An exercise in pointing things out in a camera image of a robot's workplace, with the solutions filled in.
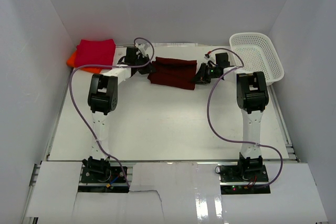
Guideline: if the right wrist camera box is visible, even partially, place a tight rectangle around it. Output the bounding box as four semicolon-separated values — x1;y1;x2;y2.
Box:
204;51;217;65

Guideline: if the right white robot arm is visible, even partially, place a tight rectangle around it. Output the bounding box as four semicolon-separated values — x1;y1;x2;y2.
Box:
192;53;269;182

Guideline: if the dark red t-shirt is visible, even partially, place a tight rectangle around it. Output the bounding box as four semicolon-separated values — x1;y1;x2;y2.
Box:
148;57;197;90

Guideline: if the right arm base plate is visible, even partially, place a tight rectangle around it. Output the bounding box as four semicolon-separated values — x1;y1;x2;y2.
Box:
215;165;271;195

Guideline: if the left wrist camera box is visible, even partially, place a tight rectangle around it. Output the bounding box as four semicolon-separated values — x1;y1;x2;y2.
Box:
134;43;149;57

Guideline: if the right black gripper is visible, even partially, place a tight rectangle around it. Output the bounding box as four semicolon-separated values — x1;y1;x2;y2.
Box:
191;63;219;84

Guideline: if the folded crimson t-shirt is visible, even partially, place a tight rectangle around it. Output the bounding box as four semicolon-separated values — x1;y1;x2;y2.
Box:
74;39;116;67

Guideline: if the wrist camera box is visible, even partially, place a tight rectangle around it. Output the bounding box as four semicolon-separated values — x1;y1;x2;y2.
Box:
134;43;149;57
204;51;217;65

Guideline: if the folded orange t-shirt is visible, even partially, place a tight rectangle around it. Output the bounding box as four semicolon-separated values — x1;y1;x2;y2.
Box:
66;50;103;74

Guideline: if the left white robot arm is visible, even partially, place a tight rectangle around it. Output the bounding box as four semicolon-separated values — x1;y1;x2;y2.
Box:
83;44;155;183

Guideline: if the white perforated plastic basket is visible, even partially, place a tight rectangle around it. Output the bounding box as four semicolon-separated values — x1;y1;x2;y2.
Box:
229;33;285;85

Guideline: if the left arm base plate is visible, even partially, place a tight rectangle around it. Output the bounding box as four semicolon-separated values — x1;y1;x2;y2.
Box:
78;156;129;194

